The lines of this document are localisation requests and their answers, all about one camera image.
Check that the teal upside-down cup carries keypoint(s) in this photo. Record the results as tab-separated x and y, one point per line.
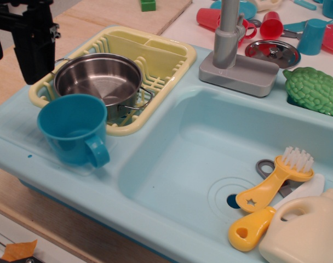
311	40

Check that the cream toy item top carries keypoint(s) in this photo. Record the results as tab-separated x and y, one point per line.
262	5

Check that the yellow plastic dish rack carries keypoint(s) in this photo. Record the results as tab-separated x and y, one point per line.
163	63

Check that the teal plastic plate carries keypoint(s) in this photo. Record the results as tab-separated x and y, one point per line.
247	8

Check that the wooden board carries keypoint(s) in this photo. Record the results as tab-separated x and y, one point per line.
124	13

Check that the cream toy detergent bottle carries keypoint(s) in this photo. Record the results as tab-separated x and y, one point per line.
301	231

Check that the yellow toy dish brush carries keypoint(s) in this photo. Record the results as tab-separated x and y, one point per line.
294	164

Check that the teal cup top right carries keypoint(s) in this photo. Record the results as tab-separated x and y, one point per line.
327	8

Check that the teal plastic cup with handle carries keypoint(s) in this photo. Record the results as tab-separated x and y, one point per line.
75	128

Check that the red cup with handle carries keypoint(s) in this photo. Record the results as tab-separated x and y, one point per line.
250	31

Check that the orange tape piece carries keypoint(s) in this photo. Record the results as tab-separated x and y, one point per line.
17	251

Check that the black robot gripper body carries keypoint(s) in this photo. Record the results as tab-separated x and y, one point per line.
34	34

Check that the green plastic block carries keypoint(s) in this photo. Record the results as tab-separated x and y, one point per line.
148	5

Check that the red cup lying left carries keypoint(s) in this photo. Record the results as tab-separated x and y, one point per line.
208	18

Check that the yellow handled white toy knife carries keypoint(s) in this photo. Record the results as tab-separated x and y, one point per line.
245	233

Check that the red plastic cup upright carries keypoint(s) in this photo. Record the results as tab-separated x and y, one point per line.
271	27

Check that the green bumpy toy gourd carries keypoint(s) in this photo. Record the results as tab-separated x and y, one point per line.
310	89

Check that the grey toy faucet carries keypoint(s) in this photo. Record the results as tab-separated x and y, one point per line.
225	68

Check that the stainless steel pot lid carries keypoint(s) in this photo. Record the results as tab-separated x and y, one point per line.
281	53

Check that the light blue toy sink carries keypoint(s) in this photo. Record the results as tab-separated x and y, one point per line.
166	185

